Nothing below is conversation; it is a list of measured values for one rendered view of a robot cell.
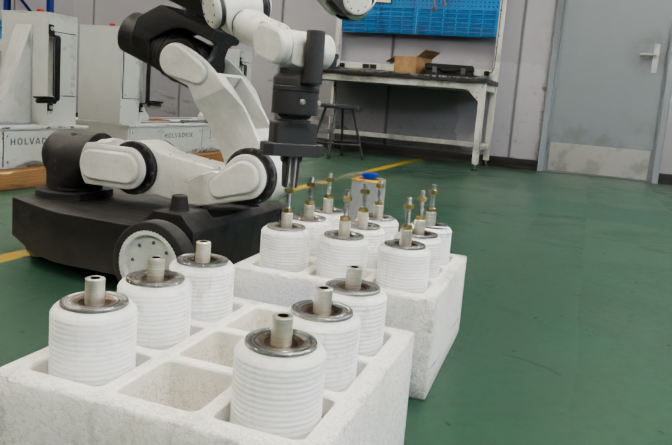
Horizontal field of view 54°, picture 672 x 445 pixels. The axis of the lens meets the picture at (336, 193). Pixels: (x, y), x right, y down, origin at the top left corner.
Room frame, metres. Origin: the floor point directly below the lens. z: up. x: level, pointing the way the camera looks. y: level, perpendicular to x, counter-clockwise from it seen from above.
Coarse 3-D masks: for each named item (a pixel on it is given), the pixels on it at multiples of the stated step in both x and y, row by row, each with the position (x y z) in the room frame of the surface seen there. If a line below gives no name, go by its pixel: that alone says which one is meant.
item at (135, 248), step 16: (144, 224) 1.45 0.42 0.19; (160, 224) 1.45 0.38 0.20; (128, 240) 1.47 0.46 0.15; (144, 240) 1.47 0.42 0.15; (160, 240) 1.44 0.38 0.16; (176, 240) 1.43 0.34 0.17; (128, 256) 1.48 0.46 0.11; (144, 256) 1.47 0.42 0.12; (176, 256) 1.42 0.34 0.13; (128, 272) 1.48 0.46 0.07
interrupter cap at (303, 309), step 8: (296, 304) 0.78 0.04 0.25; (304, 304) 0.78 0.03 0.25; (312, 304) 0.79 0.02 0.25; (336, 304) 0.79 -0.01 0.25; (344, 304) 0.79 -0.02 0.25; (296, 312) 0.75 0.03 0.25; (304, 312) 0.75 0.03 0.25; (312, 312) 0.76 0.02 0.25; (336, 312) 0.77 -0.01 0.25; (344, 312) 0.76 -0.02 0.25; (352, 312) 0.76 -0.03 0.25; (312, 320) 0.73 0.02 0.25; (320, 320) 0.73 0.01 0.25; (328, 320) 0.73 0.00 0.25; (336, 320) 0.73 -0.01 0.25; (344, 320) 0.74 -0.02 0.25
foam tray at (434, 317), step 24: (240, 264) 1.22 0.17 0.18; (312, 264) 1.29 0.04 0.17; (456, 264) 1.36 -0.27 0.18; (240, 288) 1.20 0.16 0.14; (264, 288) 1.19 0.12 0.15; (288, 288) 1.17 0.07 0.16; (312, 288) 1.16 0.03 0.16; (384, 288) 1.14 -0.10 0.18; (432, 288) 1.16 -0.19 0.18; (456, 288) 1.34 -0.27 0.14; (408, 312) 1.10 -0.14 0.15; (432, 312) 1.09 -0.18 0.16; (456, 312) 1.38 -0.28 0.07; (432, 336) 1.10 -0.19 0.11; (432, 360) 1.12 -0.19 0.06
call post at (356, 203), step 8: (352, 184) 1.61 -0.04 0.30; (360, 184) 1.60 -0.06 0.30; (368, 184) 1.59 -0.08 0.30; (352, 192) 1.61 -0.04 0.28; (376, 192) 1.59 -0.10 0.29; (384, 192) 1.65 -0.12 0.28; (352, 200) 1.61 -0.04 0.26; (360, 200) 1.60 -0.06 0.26; (368, 200) 1.59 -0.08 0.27; (352, 208) 1.61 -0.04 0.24; (368, 208) 1.59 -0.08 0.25; (352, 216) 1.61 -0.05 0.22
